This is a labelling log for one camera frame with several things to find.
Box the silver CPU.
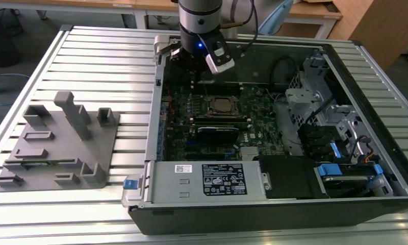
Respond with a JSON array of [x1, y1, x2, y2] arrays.
[[213, 98, 235, 111]]

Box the CPU socket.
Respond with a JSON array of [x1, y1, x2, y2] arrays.
[[207, 95, 243, 117]]

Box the grey case hinge latch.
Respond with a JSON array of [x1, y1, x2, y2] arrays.
[[152, 35, 173, 64]]

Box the pale blue teach pendant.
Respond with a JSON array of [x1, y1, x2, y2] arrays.
[[257, 0, 295, 36]]

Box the black graphics card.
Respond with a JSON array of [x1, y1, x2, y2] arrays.
[[196, 125, 241, 144]]

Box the wooden desk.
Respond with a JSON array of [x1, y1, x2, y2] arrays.
[[0, 0, 147, 29], [145, 0, 344, 39]]

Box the metal drive cage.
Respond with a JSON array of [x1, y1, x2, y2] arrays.
[[284, 57, 332, 156]]

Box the green motherboard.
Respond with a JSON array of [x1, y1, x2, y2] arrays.
[[161, 81, 293, 161]]

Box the small silver heatsink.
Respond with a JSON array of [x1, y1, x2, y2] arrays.
[[240, 146, 260, 157]]

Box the black disk bay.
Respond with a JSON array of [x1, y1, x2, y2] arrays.
[[297, 124, 343, 157]]

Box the black round stool base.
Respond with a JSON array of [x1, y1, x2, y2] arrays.
[[0, 43, 21, 68]]

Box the grey power supply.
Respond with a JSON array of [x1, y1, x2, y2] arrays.
[[144, 160, 269, 205]]

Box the grey parts rack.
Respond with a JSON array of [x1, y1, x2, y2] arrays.
[[0, 91, 121, 192]]

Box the black mesh bin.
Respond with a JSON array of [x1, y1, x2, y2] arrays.
[[0, 9, 24, 39]]

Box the wooden cabinet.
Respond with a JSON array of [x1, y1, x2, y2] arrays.
[[329, 0, 408, 72]]

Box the black plastic shroud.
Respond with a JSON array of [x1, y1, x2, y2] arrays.
[[257, 155, 319, 200]]

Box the blue disk carrier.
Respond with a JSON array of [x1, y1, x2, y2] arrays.
[[315, 164, 344, 177]]

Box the green RAM stick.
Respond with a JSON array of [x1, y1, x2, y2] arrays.
[[5, 158, 77, 168]]

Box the black PC case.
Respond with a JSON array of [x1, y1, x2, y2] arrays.
[[120, 34, 408, 236]]

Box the silver hard disk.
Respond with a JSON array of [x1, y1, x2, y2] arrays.
[[321, 175, 368, 199]]

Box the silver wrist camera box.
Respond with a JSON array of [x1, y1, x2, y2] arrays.
[[205, 42, 235, 75]]

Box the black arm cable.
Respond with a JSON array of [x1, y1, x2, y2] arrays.
[[240, 0, 260, 60]]

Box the black looped wire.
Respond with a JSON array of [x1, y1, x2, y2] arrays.
[[271, 55, 299, 89]]

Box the silver chassis bracket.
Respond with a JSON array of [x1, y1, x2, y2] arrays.
[[321, 104, 364, 143]]

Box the blue floor cable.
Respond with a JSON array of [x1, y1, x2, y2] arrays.
[[0, 73, 31, 106]]

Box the orange and black wires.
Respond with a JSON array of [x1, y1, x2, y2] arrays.
[[359, 152, 379, 164]]

